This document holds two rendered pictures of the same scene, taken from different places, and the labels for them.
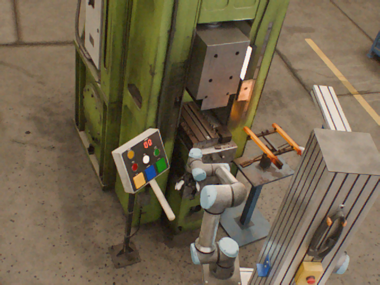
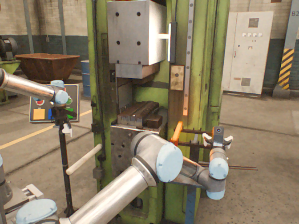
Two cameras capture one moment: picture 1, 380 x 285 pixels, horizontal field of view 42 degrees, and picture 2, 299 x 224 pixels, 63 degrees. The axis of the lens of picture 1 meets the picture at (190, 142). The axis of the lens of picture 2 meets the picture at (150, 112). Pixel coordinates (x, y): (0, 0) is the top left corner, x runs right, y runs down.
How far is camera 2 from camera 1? 2.84 m
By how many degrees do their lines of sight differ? 50
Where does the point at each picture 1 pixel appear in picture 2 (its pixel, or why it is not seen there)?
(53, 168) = not seen: hidden behind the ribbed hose
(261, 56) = (189, 40)
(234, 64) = (138, 26)
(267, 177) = (183, 178)
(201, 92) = (112, 55)
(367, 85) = not seen: outside the picture
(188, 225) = (127, 218)
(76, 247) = (53, 196)
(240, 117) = (181, 113)
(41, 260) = not seen: hidden behind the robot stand
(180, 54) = (106, 24)
